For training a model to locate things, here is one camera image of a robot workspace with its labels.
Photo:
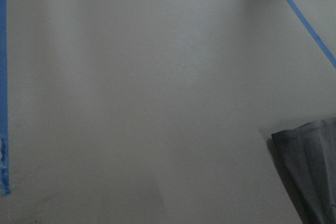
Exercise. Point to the dark brown t-shirt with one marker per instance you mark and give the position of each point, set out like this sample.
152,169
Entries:
308,154

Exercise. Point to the blue tape line crosswise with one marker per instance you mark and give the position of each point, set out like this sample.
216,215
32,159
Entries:
5,187

